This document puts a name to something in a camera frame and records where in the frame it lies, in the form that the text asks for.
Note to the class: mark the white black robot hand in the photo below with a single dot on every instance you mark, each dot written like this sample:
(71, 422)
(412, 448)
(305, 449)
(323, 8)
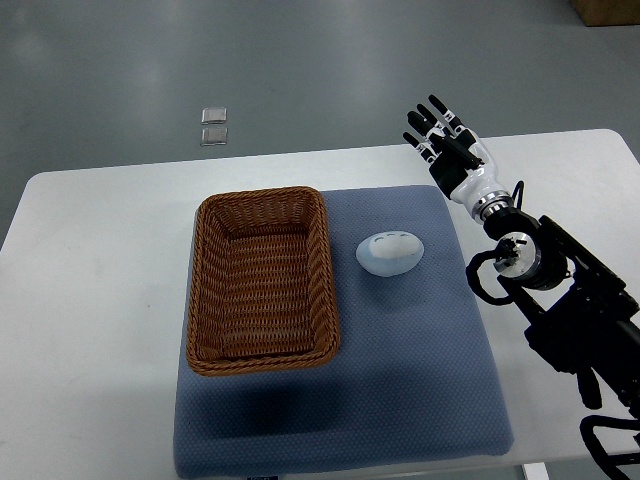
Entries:
(458, 161)

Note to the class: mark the light blue plush toy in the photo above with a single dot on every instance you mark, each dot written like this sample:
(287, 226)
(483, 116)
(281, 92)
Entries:
(389, 253)

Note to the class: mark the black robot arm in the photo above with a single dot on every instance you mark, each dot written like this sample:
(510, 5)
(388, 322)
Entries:
(579, 313)

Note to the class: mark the brown wicker basket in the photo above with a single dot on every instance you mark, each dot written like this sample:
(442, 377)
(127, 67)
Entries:
(262, 295)

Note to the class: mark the blue quilted mat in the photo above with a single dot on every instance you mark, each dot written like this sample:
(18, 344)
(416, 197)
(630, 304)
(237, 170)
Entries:
(414, 379)

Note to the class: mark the upper metal floor plate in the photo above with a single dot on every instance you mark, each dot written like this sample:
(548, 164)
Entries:
(214, 115)

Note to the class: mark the white table leg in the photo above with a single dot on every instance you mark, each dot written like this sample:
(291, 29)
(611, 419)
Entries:
(535, 471)

